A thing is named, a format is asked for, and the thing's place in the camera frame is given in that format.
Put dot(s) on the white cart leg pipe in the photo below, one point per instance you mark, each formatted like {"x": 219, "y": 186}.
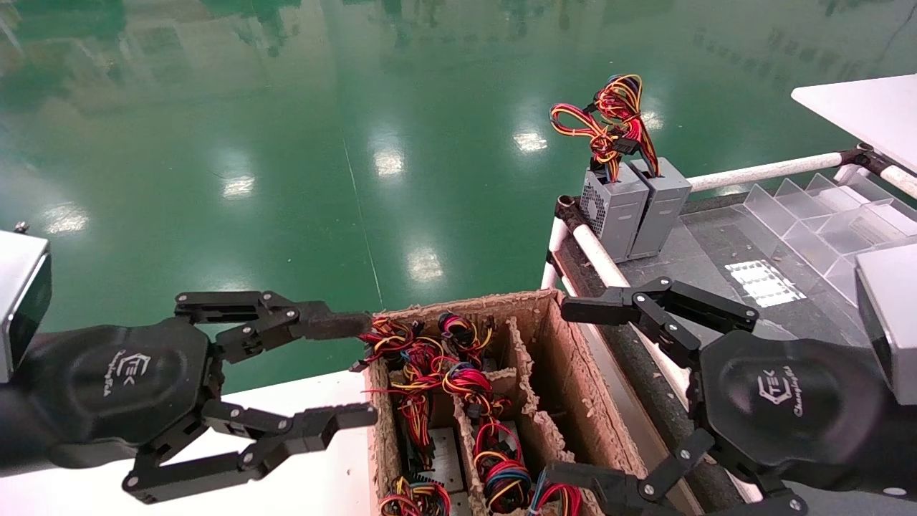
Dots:
{"x": 558, "y": 233}

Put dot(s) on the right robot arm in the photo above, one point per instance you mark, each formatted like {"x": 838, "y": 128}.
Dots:
{"x": 904, "y": 444}

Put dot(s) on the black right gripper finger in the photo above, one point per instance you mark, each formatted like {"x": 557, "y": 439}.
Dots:
{"x": 602, "y": 308}

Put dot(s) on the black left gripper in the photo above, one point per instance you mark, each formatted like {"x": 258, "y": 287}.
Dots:
{"x": 122, "y": 387}

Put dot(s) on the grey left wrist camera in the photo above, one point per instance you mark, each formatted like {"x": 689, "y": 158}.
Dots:
{"x": 18, "y": 287}

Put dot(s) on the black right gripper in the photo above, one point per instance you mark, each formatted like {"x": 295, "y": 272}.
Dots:
{"x": 788, "y": 408}

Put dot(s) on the clear acrylic divider tray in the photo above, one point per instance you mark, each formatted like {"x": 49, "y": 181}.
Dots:
{"x": 809, "y": 222}

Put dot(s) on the brown cardboard divider box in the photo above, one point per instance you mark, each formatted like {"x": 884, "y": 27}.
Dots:
{"x": 573, "y": 373}

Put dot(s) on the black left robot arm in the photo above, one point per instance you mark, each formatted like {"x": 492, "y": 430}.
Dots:
{"x": 7, "y": 437}

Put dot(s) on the white table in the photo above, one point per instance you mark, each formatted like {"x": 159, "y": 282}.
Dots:
{"x": 867, "y": 107}

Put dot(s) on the white cart frame pipe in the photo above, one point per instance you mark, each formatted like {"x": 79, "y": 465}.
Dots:
{"x": 598, "y": 251}
{"x": 903, "y": 180}
{"x": 774, "y": 170}

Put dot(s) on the black pipe frame cart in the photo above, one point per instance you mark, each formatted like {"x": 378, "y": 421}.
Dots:
{"x": 688, "y": 251}

